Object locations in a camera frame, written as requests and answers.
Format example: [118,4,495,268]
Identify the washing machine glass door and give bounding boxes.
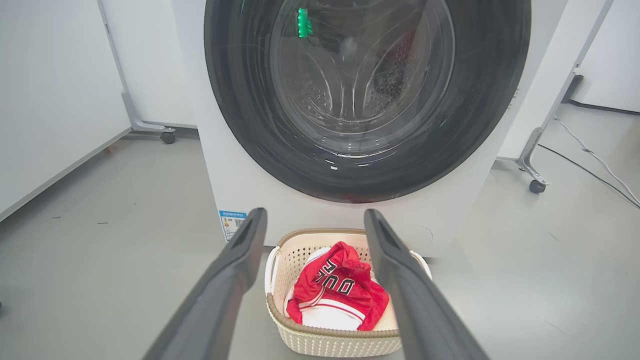
[203,0,532,204]

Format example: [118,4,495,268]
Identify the black floor cable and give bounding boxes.
[537,143,640,210]

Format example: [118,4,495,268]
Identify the cream perforated laundry basket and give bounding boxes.
[264,228,434,359]

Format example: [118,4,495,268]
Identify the blue energy label sticker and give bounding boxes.
[218,210,249,243]

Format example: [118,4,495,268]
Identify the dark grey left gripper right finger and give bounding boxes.
[363,208,490,360]

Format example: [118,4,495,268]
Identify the white floor cable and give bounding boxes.
[552,115,640,204]

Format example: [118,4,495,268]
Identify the red and white jersey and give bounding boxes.
[283,241,391,332]

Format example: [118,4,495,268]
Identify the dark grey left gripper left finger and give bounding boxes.
[142,207,269,360]

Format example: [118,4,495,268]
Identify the white partition panel on casters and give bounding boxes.
[97,0,199,145]
[497,0,616,195]

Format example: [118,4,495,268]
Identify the white front-load washing machine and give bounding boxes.
[170,0,569,259]

